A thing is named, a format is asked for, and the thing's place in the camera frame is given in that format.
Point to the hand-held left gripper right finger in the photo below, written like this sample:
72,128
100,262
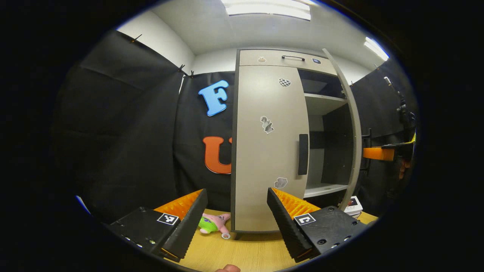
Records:
289,228

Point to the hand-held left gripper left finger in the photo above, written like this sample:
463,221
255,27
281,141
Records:
189,224

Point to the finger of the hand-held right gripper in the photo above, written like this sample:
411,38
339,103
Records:
378,153

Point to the grey shoe cabinet door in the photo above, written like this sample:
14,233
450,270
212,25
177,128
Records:
264,158
353,124

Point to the grey double-door shoe cabinet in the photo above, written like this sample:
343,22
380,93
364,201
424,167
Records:
242,211

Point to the grey cabinet drawer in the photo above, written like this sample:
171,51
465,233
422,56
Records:
272,64

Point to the pink green star plush toy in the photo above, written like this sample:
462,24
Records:
213,223

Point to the white cover book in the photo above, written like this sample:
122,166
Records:
354,204

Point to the grey book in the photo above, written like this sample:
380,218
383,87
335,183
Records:
357,215

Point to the small ceiling light panel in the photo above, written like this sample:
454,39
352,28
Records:
376,48

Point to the black backdrop cloth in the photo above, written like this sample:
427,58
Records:
132,132

